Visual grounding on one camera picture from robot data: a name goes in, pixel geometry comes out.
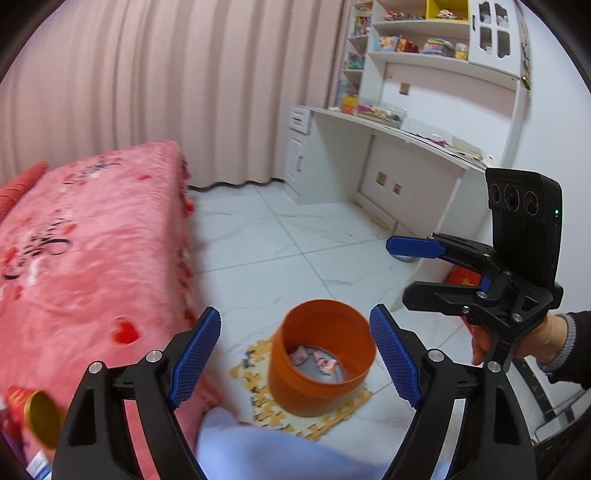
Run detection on pink heart printed blanket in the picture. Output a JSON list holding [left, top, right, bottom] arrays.
[[0, 141, 222, 480]]

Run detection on red can with gold inside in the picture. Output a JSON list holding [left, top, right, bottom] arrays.
[[4, 387, 65, 450]]

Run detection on light blue clothing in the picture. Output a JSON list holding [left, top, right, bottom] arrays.
[[196, 408, 393, 480]]

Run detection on red bolster pillow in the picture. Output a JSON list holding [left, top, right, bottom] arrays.
[[0, 161, 49, 217]]

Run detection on person's right forearm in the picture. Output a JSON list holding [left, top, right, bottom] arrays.
[[538, 310, 591, 385]]

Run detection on yellow foam puzzle mat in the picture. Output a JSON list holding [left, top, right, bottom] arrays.
[[229, 340, 375, 441]]

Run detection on red gold printed box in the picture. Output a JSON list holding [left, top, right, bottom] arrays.
[[445, 267, 483, 289]]

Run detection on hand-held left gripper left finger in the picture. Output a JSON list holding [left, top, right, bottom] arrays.
[[52, 306, 221, 480]]

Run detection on person's right hand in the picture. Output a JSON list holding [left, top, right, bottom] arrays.
[[471, 315, 570, 367]]

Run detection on pink pleated curtain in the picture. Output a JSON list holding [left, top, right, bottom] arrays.
[[0, 0, 352, 190]]

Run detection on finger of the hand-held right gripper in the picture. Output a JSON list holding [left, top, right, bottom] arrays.
[[386, 233, 499, 282], [402, 279, 488, 317]]

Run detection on white desk with drawers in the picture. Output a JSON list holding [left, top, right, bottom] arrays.
[[283, 105, 497, 232]]

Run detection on white shelf hutch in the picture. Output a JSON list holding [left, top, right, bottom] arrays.
[[330, 0, 532, 116]]

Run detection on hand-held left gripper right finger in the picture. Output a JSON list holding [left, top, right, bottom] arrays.
[[369, 303, 539, 480]]

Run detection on blue white packet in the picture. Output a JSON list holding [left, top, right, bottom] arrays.
[[25, 450, 52, 478]]

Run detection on pile of papers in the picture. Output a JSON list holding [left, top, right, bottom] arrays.
[[416, 131, 497, 168]]

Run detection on orange plastic bin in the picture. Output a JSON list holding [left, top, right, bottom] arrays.
[[268, 299, 377, 418]]

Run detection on clear plastic container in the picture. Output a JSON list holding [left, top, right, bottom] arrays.
[[355, 99, 409, 130]]

